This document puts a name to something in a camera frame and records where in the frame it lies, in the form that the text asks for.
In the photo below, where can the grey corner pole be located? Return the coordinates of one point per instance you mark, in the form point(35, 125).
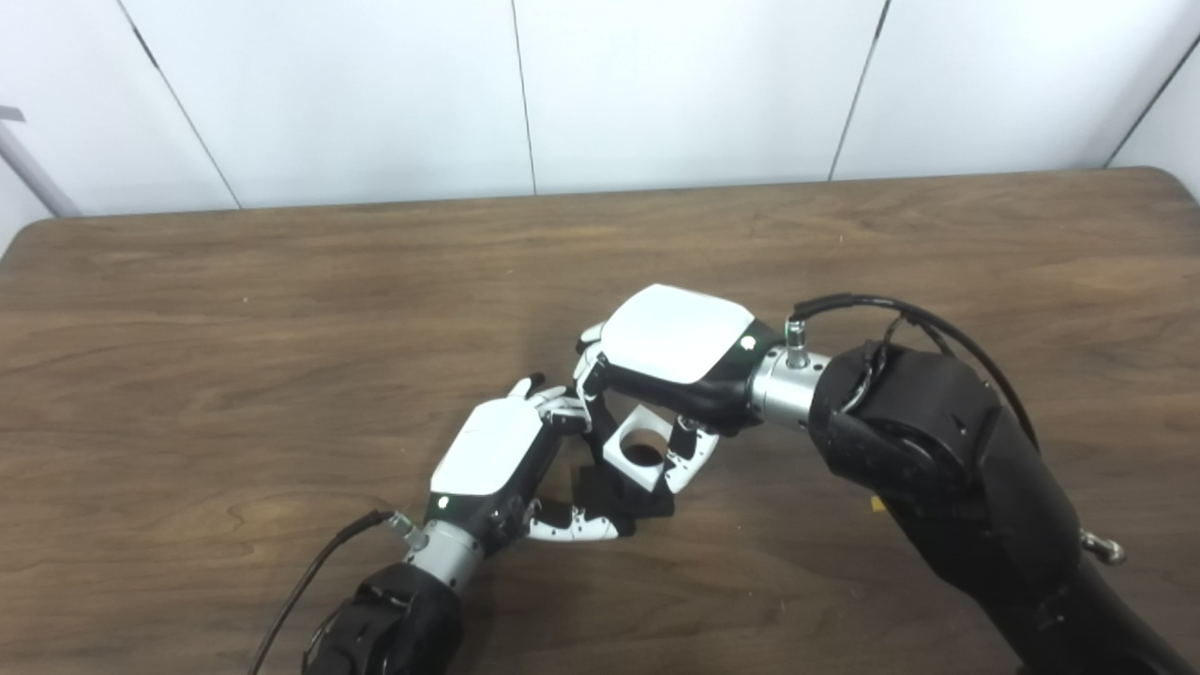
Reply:
point(37, 173)

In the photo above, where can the white and black right hand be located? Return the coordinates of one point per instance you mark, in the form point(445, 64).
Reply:
point(670, 333)

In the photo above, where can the black peg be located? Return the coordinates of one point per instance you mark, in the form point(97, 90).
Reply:
point(600, 492)

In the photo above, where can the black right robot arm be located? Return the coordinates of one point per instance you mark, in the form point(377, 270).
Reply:
point(956, 469)

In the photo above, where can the white and black left hand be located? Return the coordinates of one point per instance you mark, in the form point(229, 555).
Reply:
point(487, 445)

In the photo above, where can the white square piece with hole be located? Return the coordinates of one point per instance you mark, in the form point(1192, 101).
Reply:
point(621, 448)

